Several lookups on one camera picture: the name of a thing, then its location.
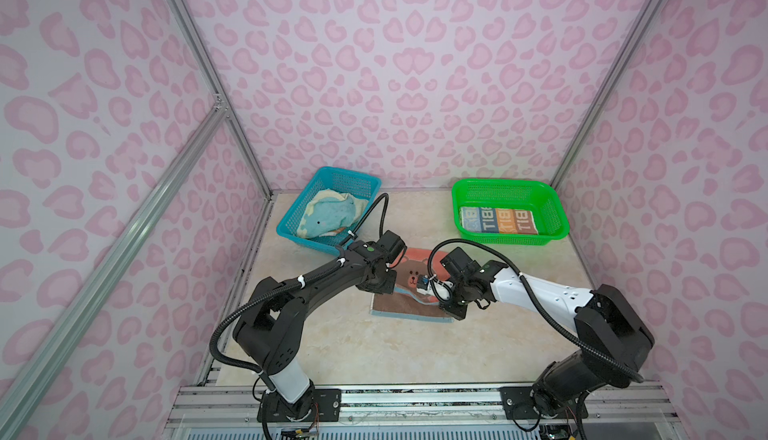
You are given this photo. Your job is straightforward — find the left corner aluminium post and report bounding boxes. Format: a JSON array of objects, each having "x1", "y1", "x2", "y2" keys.
[{"x1": 167, "y1": 0, "x2": 273, "y2": 199}]

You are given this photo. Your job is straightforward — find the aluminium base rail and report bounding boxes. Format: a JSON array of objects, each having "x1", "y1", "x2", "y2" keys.
[{"x1": 164, "y1": 381, "x2": 687, "y2": 439}]

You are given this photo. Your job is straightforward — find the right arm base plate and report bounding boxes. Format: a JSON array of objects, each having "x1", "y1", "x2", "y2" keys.
[{"x1": 499, "y1": 386, "x2": 589, "y2": 421}]

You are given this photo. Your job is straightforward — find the pink orange towel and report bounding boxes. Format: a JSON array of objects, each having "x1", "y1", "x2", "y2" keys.
[{"x1": 370, "y1": 248, "x2": 453, "y2": 323}]

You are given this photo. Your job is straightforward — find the left diagonal aluminium strut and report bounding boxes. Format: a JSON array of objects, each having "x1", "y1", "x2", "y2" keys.
[{"x1": 1, "y1": 106, "x2": 229, "y2": 439}]

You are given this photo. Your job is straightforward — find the teal plastic basket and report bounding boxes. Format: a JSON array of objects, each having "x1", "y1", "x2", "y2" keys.
[{"x1": 277, "y1": 166, "x2": 382, "y2": 255}]

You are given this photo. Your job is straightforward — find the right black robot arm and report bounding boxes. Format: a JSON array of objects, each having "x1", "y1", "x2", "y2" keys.
[{"x1": 426, "y1": 247, "x2": 655, "y2": 418}]

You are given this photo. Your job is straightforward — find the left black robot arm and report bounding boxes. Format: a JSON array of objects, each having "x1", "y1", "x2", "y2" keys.
[{"x1": 232, "y1": 231, "x2": 406, "y2": 418}]

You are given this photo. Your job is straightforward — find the corner aluminium post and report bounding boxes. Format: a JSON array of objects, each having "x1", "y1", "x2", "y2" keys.
[
  {"x1": 550, "y1": 0, "x2": 668, "y2": 190},
  {"x1": 167, "y1": 0, "x2": 273, "y2": 199}
]

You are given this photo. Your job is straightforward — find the green plastic basket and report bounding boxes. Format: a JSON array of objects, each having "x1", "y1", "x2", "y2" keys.
[{"x1": 452, "y1": 178, "x2": 570, "y2": 246}]

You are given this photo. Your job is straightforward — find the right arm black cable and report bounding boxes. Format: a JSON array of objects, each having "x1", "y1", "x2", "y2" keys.
[{"x1": 427, "y1": 238, "x2": 646, "y2": 440}]

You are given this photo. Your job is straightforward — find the teal yellow hippo towel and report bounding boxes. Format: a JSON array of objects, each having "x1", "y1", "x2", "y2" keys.
[{"x1": 296, "y1": 189, "x2": 368, "y2": 239}]

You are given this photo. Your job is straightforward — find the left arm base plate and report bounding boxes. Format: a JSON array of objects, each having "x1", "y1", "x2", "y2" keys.
[{"x1": 257, "y1": 386, "x2": 342, "y2": 423}]

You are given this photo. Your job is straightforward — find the right corner aluminium post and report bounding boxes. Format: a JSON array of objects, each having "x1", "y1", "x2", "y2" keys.
[{"x1": 550, "y1": 0, "x2": 668, "y2": 190}]

